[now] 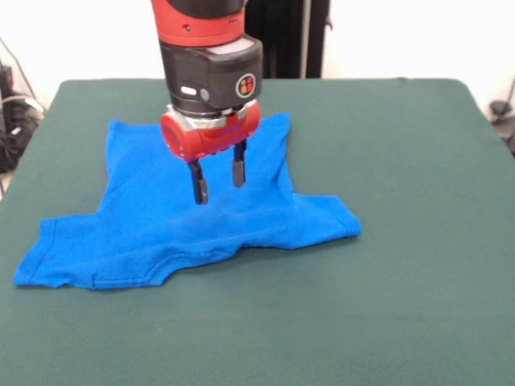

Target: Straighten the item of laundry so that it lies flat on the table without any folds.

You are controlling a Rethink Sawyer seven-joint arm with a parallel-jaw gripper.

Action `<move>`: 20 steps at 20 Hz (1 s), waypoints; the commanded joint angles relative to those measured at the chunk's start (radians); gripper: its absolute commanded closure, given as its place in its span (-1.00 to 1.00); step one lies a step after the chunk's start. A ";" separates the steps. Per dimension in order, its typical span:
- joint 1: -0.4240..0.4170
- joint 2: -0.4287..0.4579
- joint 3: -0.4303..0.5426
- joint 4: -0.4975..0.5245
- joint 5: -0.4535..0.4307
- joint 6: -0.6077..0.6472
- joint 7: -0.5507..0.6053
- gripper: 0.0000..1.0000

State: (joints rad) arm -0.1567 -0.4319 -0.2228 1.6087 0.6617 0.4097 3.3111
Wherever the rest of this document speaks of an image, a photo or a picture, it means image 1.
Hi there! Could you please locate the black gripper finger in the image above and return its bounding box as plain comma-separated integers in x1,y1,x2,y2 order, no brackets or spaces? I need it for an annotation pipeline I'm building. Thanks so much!
231,139,248,189
187,158,210,207

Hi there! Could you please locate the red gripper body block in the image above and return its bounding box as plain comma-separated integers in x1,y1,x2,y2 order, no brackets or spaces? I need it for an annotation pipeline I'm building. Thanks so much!
159,100,262,164

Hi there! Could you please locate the blue shirt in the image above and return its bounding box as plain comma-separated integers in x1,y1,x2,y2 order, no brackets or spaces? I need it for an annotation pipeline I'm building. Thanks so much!
13,111,362,291

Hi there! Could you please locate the dark green table cloth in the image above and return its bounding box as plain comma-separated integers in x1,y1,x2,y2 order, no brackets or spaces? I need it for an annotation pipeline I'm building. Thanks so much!
0,78,515,386

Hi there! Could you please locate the small black box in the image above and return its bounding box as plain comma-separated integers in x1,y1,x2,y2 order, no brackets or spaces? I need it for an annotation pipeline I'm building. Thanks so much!
0,62,15,101

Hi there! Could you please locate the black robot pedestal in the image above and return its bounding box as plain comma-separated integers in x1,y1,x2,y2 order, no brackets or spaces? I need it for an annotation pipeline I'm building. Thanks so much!
241,0,334,80

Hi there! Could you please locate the black cable bundle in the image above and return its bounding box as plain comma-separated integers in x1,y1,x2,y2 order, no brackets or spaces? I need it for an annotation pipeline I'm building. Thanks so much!
0,94,46,174

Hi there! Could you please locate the black plug with cable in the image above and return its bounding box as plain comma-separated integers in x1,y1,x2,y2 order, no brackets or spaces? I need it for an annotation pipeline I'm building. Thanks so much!
488,100,515,158

